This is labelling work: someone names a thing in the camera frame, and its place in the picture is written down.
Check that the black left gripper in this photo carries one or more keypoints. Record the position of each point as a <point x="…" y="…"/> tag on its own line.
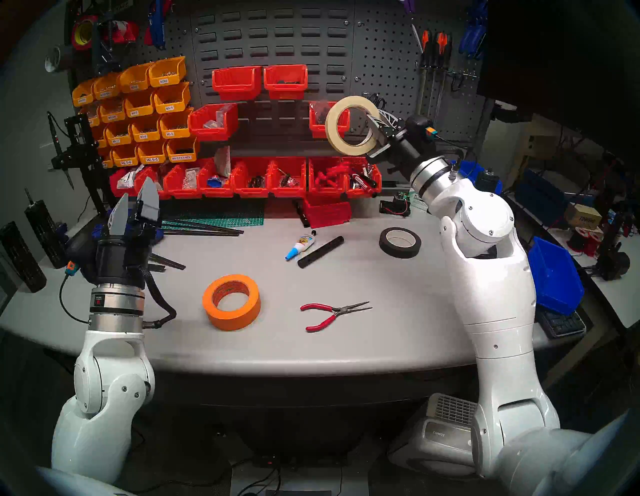
<point x="122" y="260"/>

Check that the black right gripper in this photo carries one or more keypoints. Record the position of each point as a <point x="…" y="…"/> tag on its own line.
<point x="402" y="152"/>

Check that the beige masking tape roll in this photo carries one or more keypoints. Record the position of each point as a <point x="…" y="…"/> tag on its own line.
<point x="350" y="148"/>

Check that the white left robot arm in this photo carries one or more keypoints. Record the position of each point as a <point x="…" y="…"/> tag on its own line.
<point x="100" y="425"/>

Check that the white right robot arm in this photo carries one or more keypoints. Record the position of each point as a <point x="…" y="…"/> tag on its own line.
<point x="495" y="300"/>

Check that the black tape roll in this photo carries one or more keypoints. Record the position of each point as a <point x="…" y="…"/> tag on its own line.
<point x="400" y="254"/>

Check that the orange tape roll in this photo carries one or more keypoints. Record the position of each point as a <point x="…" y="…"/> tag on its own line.
<point x="235" y="320"/>

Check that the red yellow tape roll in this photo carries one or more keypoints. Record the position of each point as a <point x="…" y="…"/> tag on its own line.
<point x="76" y="35"/>

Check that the red plastic parts bin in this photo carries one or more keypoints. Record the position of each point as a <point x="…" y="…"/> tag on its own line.
<point x="164" y="190"/>
<point x="325" y="191"/>
<point x="287" y="192"/>
<point x="250" y="192"/>
<point x="360" y="194"/>
<point x="237" y="90"/>
<point x="116" y="190"/>
<point x="215" y="192"/>
<point x="285" y="90"/>
<point x="212" y="134"/>
<point x="325" y="215"/>
<point x="317" y="131"/>
<point x="175" y="192"/>

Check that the white crumpled bag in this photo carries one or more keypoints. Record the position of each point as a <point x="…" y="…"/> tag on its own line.
<point x="126" y="180"/>

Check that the black red marker pen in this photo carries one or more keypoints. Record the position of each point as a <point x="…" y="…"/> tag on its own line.
<point x="362" y="182"/>

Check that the orange bin M2.5-6 label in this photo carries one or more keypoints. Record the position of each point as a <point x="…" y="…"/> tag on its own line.
<point x="125" y="156"/>

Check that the orange parts bin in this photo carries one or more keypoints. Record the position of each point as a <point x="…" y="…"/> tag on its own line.
<point x="101" y="136"/>
<point x="92" y="115"/>
<point x="107" y="159"/>

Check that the orange bin M2.5-5 label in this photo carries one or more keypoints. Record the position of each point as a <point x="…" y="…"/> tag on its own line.
<point x="152" y="152"/>

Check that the black flat strip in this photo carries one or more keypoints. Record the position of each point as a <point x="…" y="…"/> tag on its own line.
<point x="210" y="227"/>
<point x="200" y="233"/>
<point x="167" y="261"/>

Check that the clear plastic bag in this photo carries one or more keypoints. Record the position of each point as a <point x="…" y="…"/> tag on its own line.
<point x="215" y="117"/>
<point x="191" y="178"/>

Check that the clear bag of black parts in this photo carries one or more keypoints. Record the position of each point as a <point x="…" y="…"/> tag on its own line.
<point x="320" y="112"/>

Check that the orange bin M3-12 label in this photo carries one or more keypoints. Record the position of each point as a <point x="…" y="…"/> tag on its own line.
<point x="119" y="134"/>

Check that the blue bar clamp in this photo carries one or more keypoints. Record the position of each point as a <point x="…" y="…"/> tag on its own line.
<point x="61" y="232"/>

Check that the orange bin M4-0.7X6 HEX label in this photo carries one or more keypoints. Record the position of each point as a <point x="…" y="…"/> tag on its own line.
<point x="182" y="150"/>

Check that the orange bin M3-8 label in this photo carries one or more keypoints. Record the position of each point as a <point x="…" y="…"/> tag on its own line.
<point x="146" y="129"/>

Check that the small blue object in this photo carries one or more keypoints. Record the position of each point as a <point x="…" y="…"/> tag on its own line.
<point x="215" y="181"/>

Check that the black carabiner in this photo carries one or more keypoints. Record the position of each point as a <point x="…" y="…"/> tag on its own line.
<point x="454" y="82"/>

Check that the green cutting mat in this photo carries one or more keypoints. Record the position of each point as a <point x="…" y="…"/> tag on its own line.
<point x="225" y="215"/>

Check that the black cylinder with thin tip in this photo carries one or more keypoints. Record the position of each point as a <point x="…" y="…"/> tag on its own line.
<point x="45" y="235"/>

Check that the blue plastic bin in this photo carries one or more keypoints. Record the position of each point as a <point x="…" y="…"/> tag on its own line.
<point x="555" y="280"/>
<point x="470" y="170"/>

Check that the orange bin M3-6 label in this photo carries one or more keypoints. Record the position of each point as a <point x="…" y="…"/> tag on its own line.
<point x="176" y="124"/>

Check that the orange bin M4X4X6 label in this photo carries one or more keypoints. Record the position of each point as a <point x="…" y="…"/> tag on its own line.
<point x="112" y="110"/>

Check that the metal tool holder rack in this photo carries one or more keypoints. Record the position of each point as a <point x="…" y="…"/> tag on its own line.
<point x="465" y="74"/>

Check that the orange bin M4-6 label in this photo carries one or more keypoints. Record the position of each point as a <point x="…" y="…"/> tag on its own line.
<point x="140" y="104"/>

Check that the black cylinder with cap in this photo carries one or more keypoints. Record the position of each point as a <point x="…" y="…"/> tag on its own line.
<point x="487" y="180"/>

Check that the orange bin M3-4 label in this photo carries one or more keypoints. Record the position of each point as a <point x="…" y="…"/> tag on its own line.
<point x="172" y="97"/>

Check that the plain black cylinder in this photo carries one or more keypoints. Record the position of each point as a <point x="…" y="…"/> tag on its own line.
<point x="20" y="260"/>

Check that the orange bin M3X8 BAD label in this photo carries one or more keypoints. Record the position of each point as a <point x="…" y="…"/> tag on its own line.
<point x="106" y="86"/>

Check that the orange bin M3X3X4 label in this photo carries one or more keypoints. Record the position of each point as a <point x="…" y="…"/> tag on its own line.
<point x="82" y="92"/>

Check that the black rod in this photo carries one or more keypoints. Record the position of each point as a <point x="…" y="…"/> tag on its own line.
<point x="320" y="252"/>

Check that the glue bottle with blue tip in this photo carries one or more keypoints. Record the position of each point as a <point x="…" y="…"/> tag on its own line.
<point x="302" y="245"/>

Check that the orange bin M3X6 label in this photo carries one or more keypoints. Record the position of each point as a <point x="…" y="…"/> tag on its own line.
<point x="167" y="71"/>

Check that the blue spring clamp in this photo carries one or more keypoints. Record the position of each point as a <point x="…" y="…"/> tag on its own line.
<point x="480" y="15"/>

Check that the dark metal C-clamp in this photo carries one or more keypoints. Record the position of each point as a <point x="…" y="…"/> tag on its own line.
<point x="102" y="47"/>

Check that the dark blue crate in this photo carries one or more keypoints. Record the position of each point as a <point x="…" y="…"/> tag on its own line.
<point x="540" y="200"/>

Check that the black monitor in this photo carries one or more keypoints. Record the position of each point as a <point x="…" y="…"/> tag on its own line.
<point x="550" y="60"/>

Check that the small cardboard box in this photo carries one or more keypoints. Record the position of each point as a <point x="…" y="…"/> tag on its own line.
<point x="582" y="217"/>

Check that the black keyboard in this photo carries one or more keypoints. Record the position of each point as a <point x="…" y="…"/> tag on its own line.
<point x="565" y="325"/>

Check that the black power adapter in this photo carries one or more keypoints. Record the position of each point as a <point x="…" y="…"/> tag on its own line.
<point x="614" y="265"/>

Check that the white air purifier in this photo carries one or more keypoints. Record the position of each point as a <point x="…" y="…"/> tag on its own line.
<point x="435" y="435"/>

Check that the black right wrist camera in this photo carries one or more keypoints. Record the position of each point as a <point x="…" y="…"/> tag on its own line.
<point x="422" y="127"/>

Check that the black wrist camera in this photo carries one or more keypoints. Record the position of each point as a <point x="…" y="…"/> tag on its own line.
<point x="80" y="250"/>
<point x="422" y="127"/>

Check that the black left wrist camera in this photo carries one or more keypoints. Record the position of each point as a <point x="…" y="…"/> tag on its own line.
<point x="80" y="250"/>

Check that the grey pegboard wall panel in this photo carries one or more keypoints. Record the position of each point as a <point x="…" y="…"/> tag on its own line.
<point x="280" y="30"/>

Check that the grey duct tape roll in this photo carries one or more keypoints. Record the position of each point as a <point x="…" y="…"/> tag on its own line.
<point x="65" y="52"/>

